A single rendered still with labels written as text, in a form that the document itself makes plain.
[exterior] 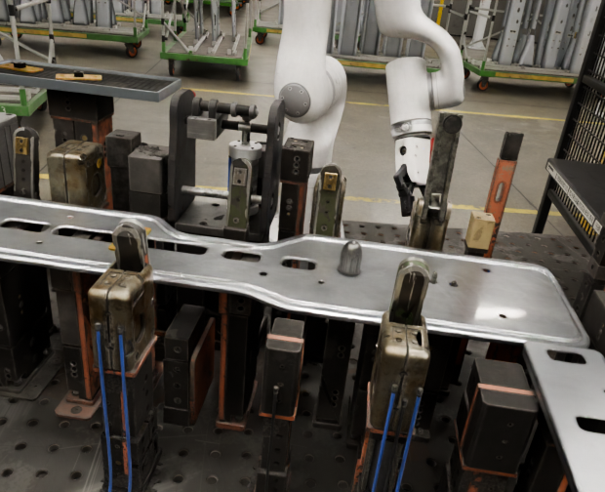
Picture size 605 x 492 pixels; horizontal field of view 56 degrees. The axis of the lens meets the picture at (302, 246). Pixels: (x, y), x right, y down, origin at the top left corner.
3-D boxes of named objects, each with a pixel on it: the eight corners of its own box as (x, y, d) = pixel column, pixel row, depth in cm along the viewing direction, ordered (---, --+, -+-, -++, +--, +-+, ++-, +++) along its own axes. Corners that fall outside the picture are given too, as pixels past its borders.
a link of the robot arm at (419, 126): (418, 117, 114) (420, 132, 115) (438, 121, 121) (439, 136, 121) (382, 125, 120) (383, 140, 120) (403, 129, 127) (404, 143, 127)
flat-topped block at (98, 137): (67, 284, 130) (45, 84, 110) (83, 267, 138) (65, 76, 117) (109, 291, 130) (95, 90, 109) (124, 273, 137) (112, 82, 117)
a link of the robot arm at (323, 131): (272, 167, 133) (276, 62, 121) (301, 143, 148) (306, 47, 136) (321, 178, 130) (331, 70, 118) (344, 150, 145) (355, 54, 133)
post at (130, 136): (116, 320, 120) (103, 134, 102) (126, 307, 125) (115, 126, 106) (140, 324, 120) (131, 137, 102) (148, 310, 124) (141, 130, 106)
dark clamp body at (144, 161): (121, 340, 115) (109, 157, 97) (145, 305, 126) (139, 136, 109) (173, 348, 114) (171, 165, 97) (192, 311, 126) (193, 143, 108)
